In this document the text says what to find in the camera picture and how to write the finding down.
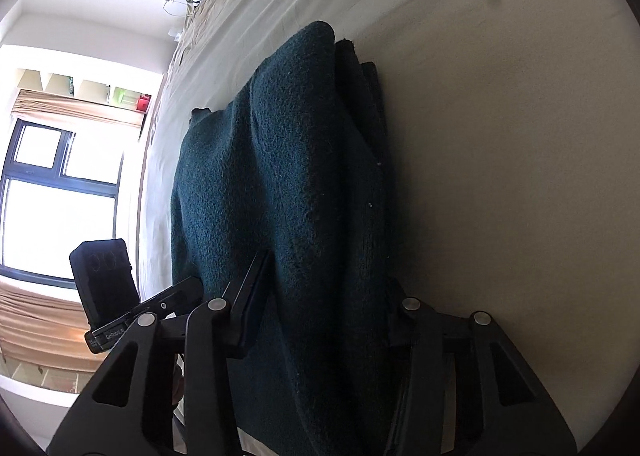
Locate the teal knit sweater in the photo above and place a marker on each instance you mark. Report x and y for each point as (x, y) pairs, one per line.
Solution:
(280, 161)

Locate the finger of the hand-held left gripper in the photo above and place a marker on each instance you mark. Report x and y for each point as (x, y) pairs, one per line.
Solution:
(172, 297)

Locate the white bed sheet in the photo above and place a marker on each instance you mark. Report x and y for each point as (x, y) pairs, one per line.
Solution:
(500, 136)

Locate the white shelf unit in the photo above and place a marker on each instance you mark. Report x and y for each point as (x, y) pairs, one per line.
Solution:
(30, 378)

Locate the red box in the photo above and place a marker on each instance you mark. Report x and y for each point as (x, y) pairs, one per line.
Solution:
(145, 102)

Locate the dark framed window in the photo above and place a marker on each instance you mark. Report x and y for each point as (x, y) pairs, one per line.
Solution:
(60, 177)

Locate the white wall shelf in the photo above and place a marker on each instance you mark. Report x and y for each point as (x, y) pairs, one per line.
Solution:
(55, 81)

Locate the green box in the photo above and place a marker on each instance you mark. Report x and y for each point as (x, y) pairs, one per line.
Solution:
(125, 98)

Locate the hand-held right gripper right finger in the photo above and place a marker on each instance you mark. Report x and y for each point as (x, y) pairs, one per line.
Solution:
(400, 331)

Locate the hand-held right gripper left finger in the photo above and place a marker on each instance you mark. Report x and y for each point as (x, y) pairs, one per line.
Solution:
(250, 298)

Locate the beige curtain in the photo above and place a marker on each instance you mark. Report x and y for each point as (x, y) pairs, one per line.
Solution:
(40, 316)
(75, 108)

